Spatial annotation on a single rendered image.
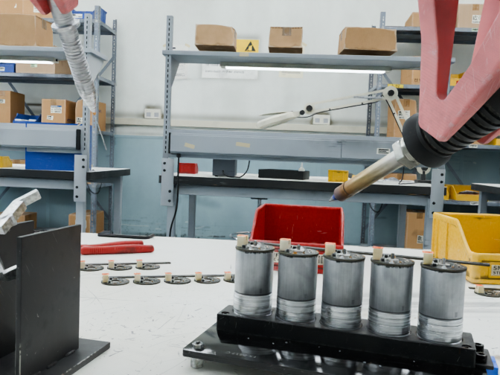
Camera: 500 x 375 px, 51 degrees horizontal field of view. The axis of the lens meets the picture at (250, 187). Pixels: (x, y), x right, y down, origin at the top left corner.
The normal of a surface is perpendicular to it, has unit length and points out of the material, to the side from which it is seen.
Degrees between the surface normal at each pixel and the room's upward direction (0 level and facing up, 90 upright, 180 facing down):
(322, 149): 90
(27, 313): 90
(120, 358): 0
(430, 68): 99
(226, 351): 0
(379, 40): 87
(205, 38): 89
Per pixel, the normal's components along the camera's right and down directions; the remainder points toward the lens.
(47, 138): -0.07, 0.06
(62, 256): 0.97, 0.05
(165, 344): 0.04, -1.00
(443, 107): -0.92, 0.14
